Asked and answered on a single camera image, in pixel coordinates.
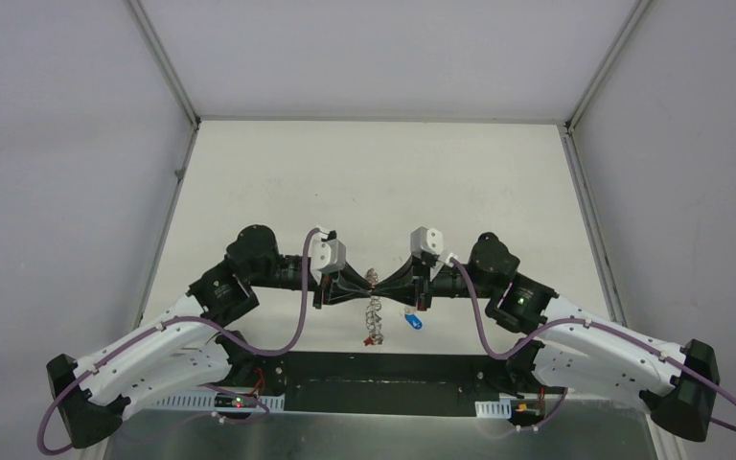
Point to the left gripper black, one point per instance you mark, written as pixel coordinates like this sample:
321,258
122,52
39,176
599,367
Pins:
326,287

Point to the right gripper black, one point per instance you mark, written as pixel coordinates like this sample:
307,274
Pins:
405,287

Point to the blue key tag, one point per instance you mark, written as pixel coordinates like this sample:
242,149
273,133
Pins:
413,321

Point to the metal disc with key rings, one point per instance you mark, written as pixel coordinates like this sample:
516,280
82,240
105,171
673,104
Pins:
372,311

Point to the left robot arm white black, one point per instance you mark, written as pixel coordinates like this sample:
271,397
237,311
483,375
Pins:
190,343

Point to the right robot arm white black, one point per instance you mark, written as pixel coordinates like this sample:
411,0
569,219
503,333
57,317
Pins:
562,345

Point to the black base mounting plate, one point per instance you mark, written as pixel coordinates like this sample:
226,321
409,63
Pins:
383,384

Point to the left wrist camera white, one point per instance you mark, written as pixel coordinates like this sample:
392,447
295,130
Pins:
327,253

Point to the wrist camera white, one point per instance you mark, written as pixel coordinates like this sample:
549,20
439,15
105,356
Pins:
327,253
428,245

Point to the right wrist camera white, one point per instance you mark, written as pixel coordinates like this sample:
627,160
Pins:
428,245

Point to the aluminium frame rail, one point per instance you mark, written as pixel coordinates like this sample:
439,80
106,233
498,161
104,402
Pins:
535,367

